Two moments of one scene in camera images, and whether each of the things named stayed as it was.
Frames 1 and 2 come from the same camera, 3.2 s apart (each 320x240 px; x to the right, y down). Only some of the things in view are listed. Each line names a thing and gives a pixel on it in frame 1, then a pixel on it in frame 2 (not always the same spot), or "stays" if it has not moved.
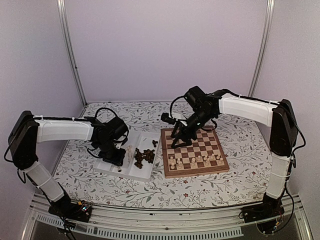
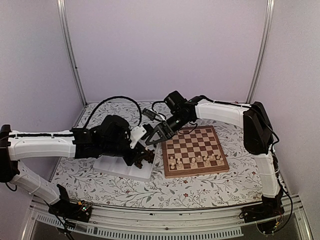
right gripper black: [185, 138] to [164, 130]
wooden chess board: [205, 154] stays
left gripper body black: [109, 155] to [130, 160]
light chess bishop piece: [179, 165] stays
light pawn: [212, 158] stays
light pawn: [193, 165] stays
